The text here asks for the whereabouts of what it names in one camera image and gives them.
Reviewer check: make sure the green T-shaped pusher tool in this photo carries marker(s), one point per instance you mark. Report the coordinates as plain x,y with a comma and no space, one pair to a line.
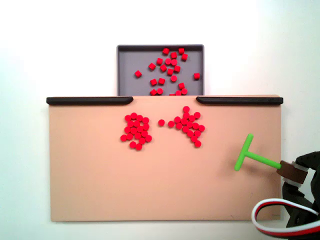
260,158

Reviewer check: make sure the grey container tray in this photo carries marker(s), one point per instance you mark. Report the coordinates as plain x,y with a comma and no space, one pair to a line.
130,82

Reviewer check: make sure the beige flat board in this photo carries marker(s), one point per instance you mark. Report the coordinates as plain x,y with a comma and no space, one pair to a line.
87,175

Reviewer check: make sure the black edge rail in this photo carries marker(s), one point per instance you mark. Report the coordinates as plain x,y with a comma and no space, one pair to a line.
240,100
87,101

